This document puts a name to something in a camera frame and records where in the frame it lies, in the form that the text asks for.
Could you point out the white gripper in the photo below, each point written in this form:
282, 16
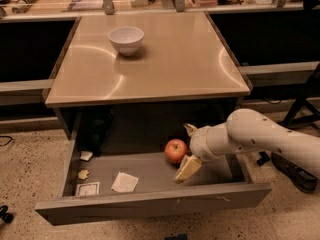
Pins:
199, 144

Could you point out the red apple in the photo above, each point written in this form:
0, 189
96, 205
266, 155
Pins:
175, 150

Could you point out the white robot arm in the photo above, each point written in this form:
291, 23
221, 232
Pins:
247, 130

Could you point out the steel top counter cabinet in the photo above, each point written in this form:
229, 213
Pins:
182, 58

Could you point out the grey open drawer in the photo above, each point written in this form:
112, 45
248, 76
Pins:
134, 145

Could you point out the white paper note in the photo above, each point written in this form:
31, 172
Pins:
124, 183

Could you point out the small white paper scrap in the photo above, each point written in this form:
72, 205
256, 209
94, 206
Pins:
86, 155

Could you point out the framed white card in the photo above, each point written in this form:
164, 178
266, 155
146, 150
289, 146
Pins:
88, 189

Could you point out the small tan puzzle piece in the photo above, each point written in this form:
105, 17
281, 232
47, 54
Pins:
83, 174

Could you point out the dark sneaker shoe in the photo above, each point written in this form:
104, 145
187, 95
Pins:
301, 179

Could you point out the white ceramic bowl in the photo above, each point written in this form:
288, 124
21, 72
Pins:
126, 40

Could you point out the black floor object left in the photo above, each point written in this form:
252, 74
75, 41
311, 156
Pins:
4, 215

